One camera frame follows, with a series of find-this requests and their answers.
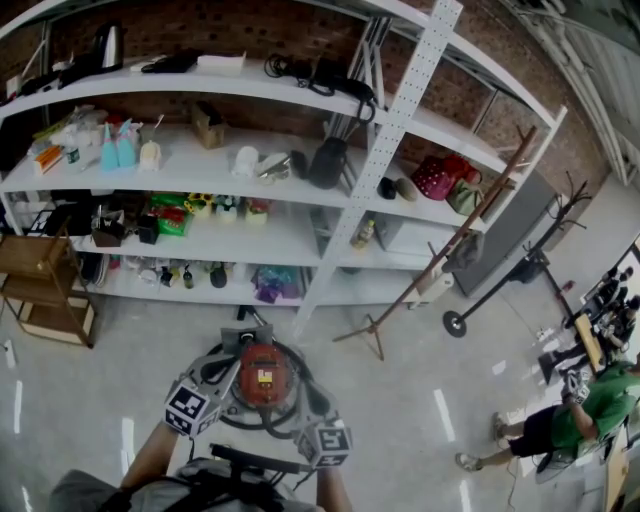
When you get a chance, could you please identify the black kettle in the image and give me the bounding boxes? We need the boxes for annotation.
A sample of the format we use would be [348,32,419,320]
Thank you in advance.
[93,20,126,71]

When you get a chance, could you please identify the person's left forearm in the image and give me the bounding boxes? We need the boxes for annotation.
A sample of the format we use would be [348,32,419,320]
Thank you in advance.
[119,422,184,491]

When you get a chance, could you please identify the person's black chest harness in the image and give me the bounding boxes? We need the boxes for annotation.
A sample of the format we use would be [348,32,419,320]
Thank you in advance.
[97,442,314,512]

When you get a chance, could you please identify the white cap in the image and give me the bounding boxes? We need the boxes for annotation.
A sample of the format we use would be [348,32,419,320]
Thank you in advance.
[231,145,260,180]

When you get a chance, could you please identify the cream bottle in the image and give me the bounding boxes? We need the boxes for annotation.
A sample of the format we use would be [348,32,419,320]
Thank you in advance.
[138,140,163,174]

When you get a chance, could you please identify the white metal shelving unit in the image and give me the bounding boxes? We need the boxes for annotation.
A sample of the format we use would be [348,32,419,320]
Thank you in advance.
[0,0,569,341]

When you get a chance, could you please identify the person's right forearm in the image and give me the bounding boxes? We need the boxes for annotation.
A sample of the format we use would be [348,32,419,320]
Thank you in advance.
[312,467,354,512]

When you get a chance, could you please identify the dark brown open box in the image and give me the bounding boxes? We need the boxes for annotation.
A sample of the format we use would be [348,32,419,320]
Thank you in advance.
[91,209,127,248]

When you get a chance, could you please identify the grey hanging hat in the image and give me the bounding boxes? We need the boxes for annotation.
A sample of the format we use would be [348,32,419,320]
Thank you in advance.
[441,229,486,275]

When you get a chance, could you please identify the heap of purple teal bags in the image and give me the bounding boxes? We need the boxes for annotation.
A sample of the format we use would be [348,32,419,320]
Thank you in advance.
[251,264,304,305]

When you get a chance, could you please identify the black coiled cables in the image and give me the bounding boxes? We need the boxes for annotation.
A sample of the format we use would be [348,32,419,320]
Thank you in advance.
[263,53,380,125]

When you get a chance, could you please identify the wooden shelf cart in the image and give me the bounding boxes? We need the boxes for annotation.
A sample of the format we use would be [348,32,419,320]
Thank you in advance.
[0,215,97,350]

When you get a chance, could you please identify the black jug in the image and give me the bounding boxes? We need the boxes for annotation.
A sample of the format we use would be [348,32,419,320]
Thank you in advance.
[307,135,350,191]

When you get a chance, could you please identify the sunflower pot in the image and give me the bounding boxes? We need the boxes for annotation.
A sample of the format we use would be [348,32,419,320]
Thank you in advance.
[185,192,214,218]

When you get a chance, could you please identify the yellow drink bottle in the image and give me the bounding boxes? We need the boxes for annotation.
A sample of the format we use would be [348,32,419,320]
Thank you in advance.
[349,219,377,252]

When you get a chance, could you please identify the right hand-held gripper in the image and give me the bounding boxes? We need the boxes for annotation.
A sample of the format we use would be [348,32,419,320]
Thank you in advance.
[297,383,354,470]

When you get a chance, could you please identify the red flower pot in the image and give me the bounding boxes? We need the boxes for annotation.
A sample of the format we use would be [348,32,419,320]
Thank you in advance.
[243,198,274,225]

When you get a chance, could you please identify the brown wooden coat rack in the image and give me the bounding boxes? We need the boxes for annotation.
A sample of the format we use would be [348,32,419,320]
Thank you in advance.
[332,124,539,362]

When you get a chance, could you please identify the olive cap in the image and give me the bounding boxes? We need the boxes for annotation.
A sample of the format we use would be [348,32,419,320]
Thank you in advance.
[394,177,420,203]

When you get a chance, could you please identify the white trash bin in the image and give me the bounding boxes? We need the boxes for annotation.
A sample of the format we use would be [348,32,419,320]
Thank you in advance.
[404,272,455,307]

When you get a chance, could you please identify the orange white box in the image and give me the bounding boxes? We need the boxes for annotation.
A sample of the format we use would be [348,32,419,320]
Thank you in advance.
[31,144,65,176]

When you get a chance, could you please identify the brown cardboard box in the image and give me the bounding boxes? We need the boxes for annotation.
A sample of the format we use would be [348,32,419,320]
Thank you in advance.
[190,100,227,150]

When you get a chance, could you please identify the red dotted bag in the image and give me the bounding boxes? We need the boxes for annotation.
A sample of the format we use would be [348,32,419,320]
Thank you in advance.
[410,153,484,203]

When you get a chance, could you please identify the blue flower pot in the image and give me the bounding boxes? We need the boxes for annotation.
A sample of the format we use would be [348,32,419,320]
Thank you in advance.
[213,195,240,224]

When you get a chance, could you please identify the white flat box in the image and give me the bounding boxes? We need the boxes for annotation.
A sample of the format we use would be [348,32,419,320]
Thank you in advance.
[195,49,248,77]

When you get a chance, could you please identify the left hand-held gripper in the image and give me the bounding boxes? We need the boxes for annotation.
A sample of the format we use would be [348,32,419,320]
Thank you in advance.
[164,353,241,439]

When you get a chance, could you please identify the blue spray bottle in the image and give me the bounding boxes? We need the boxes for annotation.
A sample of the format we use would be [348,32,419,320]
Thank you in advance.
[117,118,139,169]
[101,122,120,172]

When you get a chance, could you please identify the red vacuum cleaner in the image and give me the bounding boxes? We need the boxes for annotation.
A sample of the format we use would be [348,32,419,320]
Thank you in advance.
[197,303,334,441]

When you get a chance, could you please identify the green snack bag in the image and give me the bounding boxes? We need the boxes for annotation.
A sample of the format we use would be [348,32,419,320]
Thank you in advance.
[149,193,194,238]

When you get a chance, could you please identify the grey refrigerator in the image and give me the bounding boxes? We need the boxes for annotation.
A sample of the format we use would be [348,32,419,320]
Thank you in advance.
[452,169,565,300]

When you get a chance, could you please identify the black square box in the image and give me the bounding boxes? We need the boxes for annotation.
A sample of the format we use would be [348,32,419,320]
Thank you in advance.
[136,213,161,245]

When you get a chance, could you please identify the right hand-held gripper cable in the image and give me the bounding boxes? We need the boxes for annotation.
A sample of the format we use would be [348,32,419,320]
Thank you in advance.
[293,465,322,490]

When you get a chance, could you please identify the white microwave oven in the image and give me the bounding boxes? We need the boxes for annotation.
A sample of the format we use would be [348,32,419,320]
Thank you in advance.
[374,212,460,260]

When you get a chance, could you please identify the shiny silver item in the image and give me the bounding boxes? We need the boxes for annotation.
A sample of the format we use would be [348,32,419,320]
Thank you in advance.
[256,152,292,185]

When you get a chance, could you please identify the black metal coat rack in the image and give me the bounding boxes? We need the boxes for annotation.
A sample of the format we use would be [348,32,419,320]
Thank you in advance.
[443,171,595,340]

